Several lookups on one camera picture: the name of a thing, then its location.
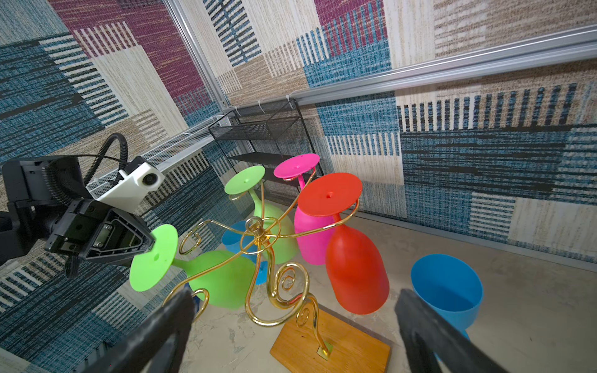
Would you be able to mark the black mesh shelf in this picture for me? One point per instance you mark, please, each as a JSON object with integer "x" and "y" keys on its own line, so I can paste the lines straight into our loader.
{"x": 265, "y": 139}

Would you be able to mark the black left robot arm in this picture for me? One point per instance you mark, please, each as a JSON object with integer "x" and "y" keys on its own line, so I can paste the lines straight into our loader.
{"x": 48, "y": 201}

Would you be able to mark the wooden rack base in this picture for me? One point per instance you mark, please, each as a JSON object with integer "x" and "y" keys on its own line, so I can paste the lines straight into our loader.
{"x": 352, "y": 350}

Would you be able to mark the pink wine glass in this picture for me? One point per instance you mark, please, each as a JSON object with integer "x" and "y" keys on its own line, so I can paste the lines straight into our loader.
{"x": 312, "y": 247}

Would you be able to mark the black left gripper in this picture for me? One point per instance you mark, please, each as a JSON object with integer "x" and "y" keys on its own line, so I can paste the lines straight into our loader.
{"x": 98, "y": 233}

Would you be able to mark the gold wire glass rack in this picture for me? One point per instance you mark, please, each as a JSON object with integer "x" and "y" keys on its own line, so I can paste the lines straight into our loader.
{"x": 257, "y": 240}

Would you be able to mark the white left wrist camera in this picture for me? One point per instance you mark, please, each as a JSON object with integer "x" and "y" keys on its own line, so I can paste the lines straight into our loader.
{"x": 135, "y": 181}

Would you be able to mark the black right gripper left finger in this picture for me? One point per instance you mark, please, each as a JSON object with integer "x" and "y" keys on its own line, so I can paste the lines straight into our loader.
{"x": 158, "y": 344}

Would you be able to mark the red wine glass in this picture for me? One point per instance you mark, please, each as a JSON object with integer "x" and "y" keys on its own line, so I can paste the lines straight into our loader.
{"x": 353, "y": 262}

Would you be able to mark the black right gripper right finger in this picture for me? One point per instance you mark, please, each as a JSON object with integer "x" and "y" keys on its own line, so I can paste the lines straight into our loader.
{"x": 430, "y": 340}

